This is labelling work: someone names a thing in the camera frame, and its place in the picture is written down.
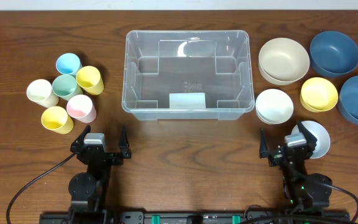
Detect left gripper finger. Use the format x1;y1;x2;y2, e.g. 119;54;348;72
119;126;132;159
70;124;91;153

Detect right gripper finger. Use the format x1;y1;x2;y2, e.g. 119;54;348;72
297;121;317;148
259;128;270;158

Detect light grey small bowl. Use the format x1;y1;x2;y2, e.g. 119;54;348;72
291;121;331;159

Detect yellow small bowl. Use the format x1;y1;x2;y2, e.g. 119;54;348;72
300;77;339;113

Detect white small bowl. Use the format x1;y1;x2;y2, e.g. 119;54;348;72
255;89;294;124

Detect beige large bowl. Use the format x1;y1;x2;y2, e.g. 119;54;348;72
258;37;310;85

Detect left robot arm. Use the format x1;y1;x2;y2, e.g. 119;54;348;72
68;125;132;212

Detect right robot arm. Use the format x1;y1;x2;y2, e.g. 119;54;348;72
259;122;332;211

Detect clear plastic storage container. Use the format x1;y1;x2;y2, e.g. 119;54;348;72
122;30;255;121

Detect pink cup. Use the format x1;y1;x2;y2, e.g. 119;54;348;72
67;95;97;123

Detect yellow cup lower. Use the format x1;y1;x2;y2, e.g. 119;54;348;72
41;106;73;134

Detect yellow cup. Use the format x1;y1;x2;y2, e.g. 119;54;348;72
41;106;73;134
76;66;104;95

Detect green cup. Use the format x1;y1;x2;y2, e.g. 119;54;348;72
52;75;83;101

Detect yellow cup upper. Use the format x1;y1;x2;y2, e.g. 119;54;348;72
76;66;104;95

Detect cream white cup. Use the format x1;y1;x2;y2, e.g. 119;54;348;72
26;79;59;108

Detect light blue cup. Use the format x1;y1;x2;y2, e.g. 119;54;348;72
55;53;83;77

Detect right black cable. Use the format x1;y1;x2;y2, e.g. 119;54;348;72
328;183;358;223

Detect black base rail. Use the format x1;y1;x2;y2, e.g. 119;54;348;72
39;207;355;224

